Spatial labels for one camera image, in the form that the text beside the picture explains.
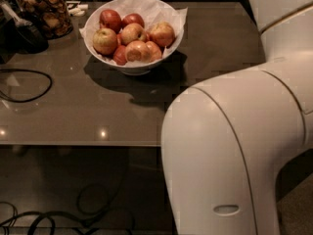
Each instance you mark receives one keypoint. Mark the pale apple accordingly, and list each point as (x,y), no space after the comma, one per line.
(137,51)

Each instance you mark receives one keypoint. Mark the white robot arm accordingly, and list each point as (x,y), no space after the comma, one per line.
(225,140)

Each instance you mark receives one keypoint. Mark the white paper bowl liner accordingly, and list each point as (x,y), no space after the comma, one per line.
(150,9)

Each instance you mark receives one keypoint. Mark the red apple back middle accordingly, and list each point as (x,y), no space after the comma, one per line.
(132,19)

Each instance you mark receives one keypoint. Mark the dark red apple back left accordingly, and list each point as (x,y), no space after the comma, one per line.
(110,19)

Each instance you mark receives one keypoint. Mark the yellow-red apple centre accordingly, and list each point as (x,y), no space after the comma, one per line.
(133,32)

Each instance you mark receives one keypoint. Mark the yellow-red apple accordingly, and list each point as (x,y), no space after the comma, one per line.
(133,32)
(105,41)

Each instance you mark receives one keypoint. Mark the small red apple middle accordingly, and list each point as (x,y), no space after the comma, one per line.
(119,40)

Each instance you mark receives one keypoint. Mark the orange-red apple right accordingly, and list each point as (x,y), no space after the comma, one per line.
(162,34)

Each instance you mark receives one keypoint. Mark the yellow-red apple far left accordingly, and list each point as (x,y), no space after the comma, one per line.
(105,41)

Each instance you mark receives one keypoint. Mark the orange apple front right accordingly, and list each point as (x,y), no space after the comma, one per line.
(156,53)

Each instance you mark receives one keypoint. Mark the red apple front left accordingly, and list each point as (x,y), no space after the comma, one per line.
(119,55)

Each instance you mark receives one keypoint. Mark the white ceramic bowl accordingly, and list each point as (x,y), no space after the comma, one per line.
(135,68)

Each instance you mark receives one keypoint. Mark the small white pieces on table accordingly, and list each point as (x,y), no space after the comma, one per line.
(77,10)

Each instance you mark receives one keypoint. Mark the glass jar of dried chips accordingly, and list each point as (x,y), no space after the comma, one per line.
(50,16)

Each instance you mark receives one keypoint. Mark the black scoop with grey handle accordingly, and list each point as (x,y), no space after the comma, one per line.
(30,38)

